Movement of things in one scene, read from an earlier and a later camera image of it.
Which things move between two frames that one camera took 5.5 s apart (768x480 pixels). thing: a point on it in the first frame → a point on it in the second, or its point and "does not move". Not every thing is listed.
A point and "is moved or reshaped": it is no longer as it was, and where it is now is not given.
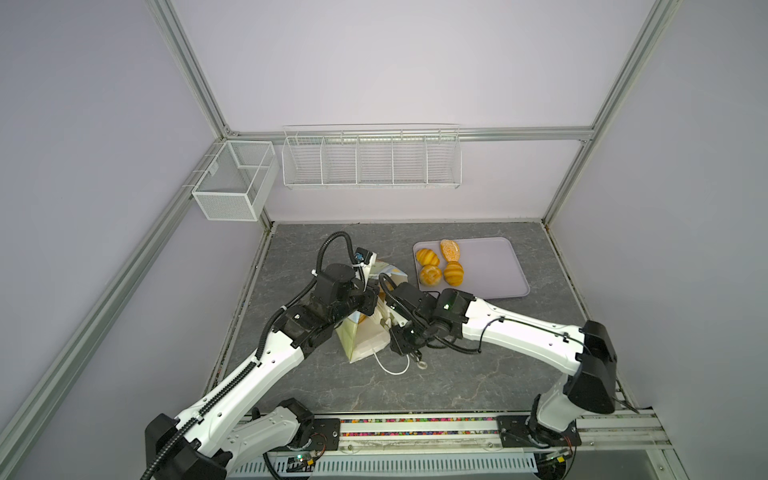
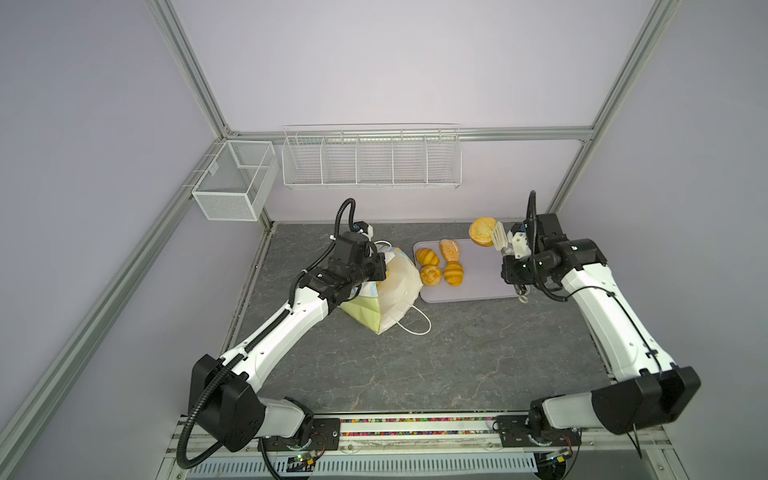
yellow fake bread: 430,275 does not move
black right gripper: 399,344 → 509,272
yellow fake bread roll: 427,257 does not move
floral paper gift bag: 361,334 is moved or reshaped
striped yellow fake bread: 453,273 does not move
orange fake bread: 450,249 does not move
